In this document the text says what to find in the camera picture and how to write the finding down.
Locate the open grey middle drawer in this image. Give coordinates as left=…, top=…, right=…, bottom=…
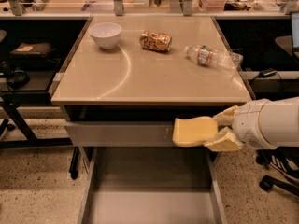
left=77, top=147, right=228, bottom=224

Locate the crushed golden can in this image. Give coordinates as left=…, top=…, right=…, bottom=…
left=139, top=31, right=172, bottom=52

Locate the clear plastic water bottle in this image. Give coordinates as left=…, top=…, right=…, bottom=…
left=184, top=45, right=243, bottom=73

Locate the black bag on shelf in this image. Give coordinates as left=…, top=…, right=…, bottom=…
left=10, top=43, right=55, bottom=59

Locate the black office chair base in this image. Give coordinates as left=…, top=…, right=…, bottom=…
left=255, top=147, right=299, bottom=198

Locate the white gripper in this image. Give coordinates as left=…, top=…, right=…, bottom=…
left=204, top=99, right=278, bottom=152

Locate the laptop screen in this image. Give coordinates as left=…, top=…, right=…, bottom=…
left=291, top=12, right=299, bottom=52

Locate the yellow sponge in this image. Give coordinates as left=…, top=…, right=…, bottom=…
left=172, top=116, right=218, bottom=147

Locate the black power adapter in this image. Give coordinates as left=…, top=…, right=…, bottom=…
left=258, top=68, right=277, bottom=78

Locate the white bowl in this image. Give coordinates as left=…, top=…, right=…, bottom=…
left=89, top=22, right=122, bottom=49

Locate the grey top drawer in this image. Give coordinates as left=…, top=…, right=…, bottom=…
left=64, top=120, right=240, bottom=147

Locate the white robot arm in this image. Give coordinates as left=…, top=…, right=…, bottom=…
left=204, top=97, right=299, bottom=152

